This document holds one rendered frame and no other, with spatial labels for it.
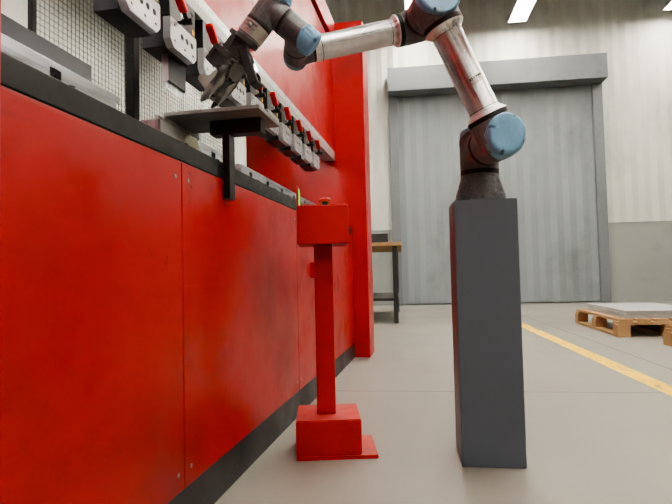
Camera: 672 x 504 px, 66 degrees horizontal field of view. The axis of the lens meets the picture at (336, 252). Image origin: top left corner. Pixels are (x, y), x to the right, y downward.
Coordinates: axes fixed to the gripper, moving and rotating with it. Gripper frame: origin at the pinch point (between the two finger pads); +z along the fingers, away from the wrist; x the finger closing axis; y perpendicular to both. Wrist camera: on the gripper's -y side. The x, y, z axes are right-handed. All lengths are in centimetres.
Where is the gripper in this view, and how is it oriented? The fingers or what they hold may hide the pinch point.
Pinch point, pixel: (210, 102)
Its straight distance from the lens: 154.2
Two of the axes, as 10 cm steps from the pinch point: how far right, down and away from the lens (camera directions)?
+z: -6.1, 7.9, 0.9
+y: -7.7, -6.2, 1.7
